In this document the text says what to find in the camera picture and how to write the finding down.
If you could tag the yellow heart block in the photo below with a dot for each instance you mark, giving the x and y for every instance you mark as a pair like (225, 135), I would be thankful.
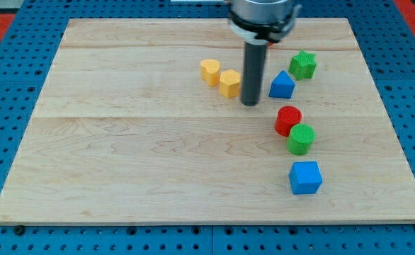
(210, 71)

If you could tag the red cylinder block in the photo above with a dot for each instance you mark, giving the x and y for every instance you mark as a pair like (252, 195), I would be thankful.
(287, 117)

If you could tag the yellow hexagon block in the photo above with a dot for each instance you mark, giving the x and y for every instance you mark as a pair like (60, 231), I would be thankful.
(229, 83)

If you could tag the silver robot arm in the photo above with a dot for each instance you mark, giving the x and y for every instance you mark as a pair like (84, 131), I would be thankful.
(260, 22)

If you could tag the green star block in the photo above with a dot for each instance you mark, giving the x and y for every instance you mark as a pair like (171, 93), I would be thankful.
(303, 65)

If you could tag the blue cube block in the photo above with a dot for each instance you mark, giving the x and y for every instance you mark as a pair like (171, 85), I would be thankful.
(305, 177)

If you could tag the wooden board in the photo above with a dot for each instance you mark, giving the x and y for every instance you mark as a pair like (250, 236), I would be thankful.
(125, 132)

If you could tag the blue triangle block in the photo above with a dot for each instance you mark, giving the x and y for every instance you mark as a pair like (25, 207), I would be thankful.
(282, 86)

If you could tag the green cylinder block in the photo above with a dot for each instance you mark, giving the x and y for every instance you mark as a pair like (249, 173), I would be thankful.
(300, 139)

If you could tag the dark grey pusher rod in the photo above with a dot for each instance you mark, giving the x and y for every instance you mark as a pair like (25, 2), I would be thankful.
(253, 69)

